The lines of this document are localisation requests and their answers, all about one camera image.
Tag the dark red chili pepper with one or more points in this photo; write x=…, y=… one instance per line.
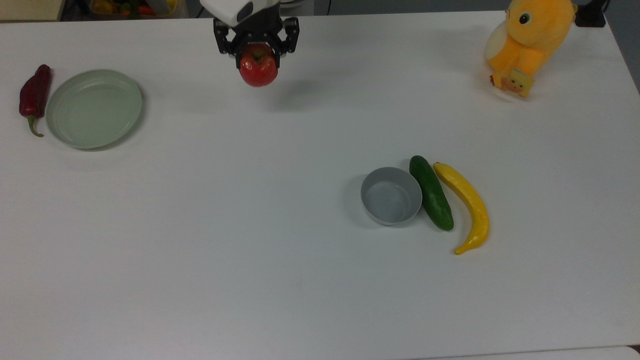
x=35, y=95

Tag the grey round bowl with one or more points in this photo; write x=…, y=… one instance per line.
x=391, y=197

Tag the red apple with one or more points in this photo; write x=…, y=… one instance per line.
x=258, y=67

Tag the pale green plate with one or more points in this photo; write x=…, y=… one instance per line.
x=94, y=109

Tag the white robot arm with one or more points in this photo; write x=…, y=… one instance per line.
x=227, y=10

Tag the yellow plush toy tag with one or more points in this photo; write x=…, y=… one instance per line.
x=520, y=82

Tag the yellow banana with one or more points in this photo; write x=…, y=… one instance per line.
x=470, y=200

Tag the orange plush toy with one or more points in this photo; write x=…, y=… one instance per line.
x=535, y=35

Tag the bin of toy vegetables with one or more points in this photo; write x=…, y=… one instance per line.
x=132, y=7

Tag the green cucumber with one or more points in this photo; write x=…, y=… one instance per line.
x=432, y=195

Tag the wooden furniture panel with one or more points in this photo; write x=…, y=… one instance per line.
x=30, y=9

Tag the black camera stand base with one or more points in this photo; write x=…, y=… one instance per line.
x=590, y=15

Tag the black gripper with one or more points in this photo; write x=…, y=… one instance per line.
x=260, y=27

